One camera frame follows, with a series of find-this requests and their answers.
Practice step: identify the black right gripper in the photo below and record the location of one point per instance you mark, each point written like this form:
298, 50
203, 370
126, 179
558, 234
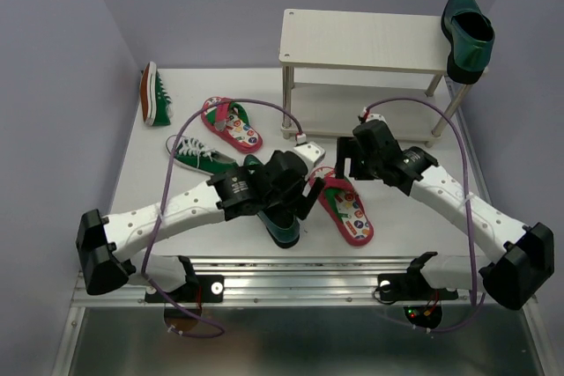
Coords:
346, 147

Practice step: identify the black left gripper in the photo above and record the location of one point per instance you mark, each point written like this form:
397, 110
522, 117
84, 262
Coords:
309, 198

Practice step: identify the pink flip-flop with letters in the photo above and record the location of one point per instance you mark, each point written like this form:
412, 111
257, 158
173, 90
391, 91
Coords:
342, 202

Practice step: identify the green loafer shoe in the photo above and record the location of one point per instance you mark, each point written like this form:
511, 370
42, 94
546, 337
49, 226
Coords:
471, 37
282, 225

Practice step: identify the green canvas sneaker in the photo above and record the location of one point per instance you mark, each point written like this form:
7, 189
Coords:
190, 153
156, 104

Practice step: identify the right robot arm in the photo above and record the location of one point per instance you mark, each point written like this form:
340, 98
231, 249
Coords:
517, 258

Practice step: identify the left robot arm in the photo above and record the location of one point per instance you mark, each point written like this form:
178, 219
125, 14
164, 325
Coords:
110, 248

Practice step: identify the white two-tier shoe shelf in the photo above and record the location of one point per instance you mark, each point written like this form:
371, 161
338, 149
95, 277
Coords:
334, 63

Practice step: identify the green canvas sneaker on side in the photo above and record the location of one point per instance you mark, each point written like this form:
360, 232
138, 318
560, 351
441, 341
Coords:
156, 104

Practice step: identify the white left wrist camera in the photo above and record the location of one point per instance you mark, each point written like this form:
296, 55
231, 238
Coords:
309, 152

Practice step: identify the aluminium table edge rail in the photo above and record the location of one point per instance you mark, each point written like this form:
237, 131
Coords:
294, 281

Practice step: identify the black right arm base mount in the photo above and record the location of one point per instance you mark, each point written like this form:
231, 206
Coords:
410, 285

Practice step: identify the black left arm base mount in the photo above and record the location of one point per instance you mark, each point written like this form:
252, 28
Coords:
194, 281

